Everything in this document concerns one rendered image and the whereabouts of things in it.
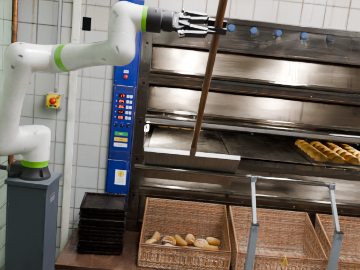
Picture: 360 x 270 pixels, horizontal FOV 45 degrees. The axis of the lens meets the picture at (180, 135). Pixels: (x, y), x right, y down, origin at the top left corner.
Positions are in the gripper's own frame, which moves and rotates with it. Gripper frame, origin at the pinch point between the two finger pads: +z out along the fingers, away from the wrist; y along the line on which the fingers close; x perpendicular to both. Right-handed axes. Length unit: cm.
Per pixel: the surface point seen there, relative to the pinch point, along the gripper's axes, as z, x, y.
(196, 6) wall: -5, -80, -95
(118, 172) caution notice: -45, -152, -7
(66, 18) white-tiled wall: -87, -90, -82
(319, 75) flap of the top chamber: 81, -103, -69
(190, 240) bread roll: 8, -164, 31
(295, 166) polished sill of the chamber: 75, -144, -21
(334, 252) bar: 86, -121, 43
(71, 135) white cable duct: -79, -139, -24
